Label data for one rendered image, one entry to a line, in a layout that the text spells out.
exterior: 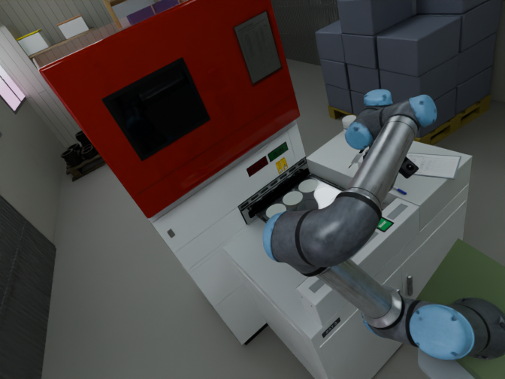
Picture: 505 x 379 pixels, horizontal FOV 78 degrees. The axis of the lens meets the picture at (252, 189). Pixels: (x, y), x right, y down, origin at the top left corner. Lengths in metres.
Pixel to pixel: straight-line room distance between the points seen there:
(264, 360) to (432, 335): 1.39
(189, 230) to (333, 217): 0.93
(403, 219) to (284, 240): 0.70
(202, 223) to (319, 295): 0.62
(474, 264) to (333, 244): 0.58
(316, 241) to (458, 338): 0.42
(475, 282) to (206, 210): 1.00
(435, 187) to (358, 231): 0.83
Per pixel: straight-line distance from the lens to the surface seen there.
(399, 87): 3.03
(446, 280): 1.12
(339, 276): 0.77
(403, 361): 2.04
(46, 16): 7.67
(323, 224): 0.60
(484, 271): 1.09
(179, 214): 1.38
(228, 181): 1.42
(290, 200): 1.54
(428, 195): 1.36
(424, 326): 0.90
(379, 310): 0.90
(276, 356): 2.13
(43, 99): 7.18
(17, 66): 7.13
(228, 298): 1.80
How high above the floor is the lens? 1.89
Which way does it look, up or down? 36 degrees down
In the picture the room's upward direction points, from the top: 23 degrees counter-clockwise
